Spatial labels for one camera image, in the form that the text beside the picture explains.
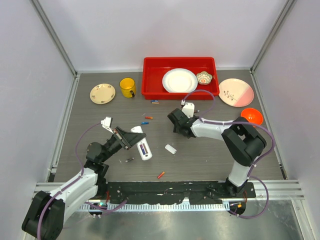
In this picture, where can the pink white plate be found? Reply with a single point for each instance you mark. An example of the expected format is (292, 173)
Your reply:
(236, 92)

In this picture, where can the patterned small bowl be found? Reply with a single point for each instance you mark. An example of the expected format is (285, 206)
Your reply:
(204, 78)

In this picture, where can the purple blue battery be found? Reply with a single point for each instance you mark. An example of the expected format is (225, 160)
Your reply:
(143, 149)

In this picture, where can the white slotted cable duct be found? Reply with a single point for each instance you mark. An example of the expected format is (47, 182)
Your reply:
(183, 207)

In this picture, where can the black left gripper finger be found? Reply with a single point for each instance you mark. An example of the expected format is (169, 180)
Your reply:
(134, 139)
(124, 134)

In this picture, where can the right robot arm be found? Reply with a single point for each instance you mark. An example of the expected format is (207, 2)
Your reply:
(243, 141)

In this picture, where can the cream floral plate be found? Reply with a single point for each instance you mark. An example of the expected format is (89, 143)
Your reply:
(102, 93)

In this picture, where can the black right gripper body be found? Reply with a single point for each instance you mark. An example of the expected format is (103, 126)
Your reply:
(176, 129)

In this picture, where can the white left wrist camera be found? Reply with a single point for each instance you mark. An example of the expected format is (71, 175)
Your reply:
(107, 123)

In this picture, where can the red orange battery near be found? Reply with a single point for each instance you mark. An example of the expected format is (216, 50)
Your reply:
(160, 175)

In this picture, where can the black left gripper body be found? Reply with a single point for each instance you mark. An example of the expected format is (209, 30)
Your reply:
(113, 145)

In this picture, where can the red plastic bin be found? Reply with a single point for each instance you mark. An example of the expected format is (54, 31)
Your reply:
(154, 69)

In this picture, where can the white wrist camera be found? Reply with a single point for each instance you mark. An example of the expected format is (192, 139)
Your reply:
(188, 108)
(107, 123)

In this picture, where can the orange plastic bowl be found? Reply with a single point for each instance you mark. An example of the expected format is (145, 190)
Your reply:
(252, 115)

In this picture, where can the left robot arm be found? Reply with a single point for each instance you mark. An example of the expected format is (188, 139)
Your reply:
(49, 211)

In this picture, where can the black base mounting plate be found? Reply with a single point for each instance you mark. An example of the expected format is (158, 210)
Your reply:
(173, 192)

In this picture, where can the white paper plate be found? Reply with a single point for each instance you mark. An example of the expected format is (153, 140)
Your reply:
(179, 80)

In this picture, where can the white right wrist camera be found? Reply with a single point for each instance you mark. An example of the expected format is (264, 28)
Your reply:
(188, 108)

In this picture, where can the white remote control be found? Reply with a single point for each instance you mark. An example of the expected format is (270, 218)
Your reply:
(149, 155)

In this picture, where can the yellow mug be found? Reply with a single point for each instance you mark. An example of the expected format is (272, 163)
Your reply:
(128, 87)

